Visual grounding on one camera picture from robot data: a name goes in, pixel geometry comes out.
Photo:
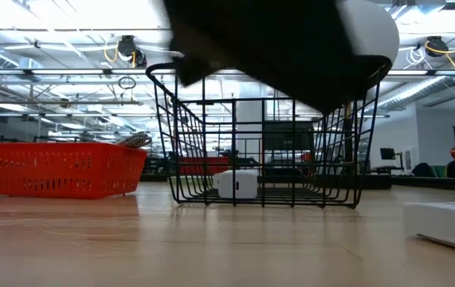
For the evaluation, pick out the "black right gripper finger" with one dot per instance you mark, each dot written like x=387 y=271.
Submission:
x=259 y=36

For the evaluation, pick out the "small white charger block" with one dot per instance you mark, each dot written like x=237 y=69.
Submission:
x=215 y=181

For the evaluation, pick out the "white green acer box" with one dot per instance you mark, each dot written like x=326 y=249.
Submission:
x=442 y=223

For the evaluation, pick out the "dark red storage bin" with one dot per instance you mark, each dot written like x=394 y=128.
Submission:
x=215 y=165

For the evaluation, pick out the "white globe table lamp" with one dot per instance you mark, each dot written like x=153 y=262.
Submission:
x=374 y=28

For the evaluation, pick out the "small black monitor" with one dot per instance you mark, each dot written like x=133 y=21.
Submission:
x=387 y=154

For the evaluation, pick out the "black bag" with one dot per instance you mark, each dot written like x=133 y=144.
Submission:
x=424 y=170

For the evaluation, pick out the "red plastic basket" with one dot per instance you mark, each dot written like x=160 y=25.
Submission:
x=52 y=171

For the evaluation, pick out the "large black wall screen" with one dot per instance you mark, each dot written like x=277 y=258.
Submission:
x=279 y=137

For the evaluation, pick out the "silver air duct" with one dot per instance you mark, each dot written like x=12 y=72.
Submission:
x=410 y=93

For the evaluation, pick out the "black aluminium table frame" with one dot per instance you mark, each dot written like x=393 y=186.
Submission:
x=430 y=182

